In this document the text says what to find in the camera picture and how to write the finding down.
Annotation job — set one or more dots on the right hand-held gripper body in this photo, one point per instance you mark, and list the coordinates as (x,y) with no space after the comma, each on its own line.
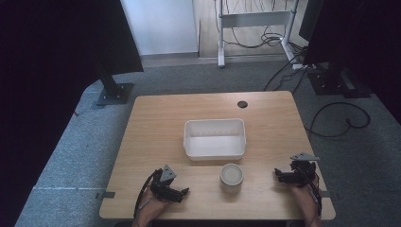
(303,167)

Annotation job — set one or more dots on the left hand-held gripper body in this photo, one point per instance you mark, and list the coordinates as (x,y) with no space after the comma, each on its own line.
(164,178)

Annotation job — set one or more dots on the white round cup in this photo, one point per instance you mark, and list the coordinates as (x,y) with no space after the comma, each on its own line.
(231,176)

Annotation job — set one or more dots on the white plastic bin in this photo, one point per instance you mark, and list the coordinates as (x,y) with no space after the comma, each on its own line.
(214,140)

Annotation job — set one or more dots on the person's left hand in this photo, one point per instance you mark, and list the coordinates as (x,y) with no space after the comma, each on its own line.
(154,208)

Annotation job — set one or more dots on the person's right hand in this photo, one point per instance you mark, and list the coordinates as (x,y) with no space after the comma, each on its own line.
(304,198)

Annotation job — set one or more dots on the grey table edge clamp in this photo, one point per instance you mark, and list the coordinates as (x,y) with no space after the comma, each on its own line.
(105,195)
(326,194)

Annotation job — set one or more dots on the black round table grommet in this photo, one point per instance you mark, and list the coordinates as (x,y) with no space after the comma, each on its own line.
(242,104)

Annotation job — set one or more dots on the black flat stand base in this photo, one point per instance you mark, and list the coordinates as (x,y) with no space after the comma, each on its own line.
(337,83)

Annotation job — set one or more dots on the black metal stand with base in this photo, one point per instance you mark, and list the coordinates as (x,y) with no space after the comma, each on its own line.
(113,93)

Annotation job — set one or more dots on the white power strip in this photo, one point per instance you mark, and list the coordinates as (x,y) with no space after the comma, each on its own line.
(301,66)

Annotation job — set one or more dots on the black curtain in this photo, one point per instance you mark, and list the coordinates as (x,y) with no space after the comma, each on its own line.
(362,38)
(47,63)

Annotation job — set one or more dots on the black monitor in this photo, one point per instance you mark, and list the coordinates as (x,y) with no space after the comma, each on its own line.
(310,19)

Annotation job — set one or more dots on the white metal desk frame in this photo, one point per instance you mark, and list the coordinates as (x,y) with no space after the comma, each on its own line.
(252,19)

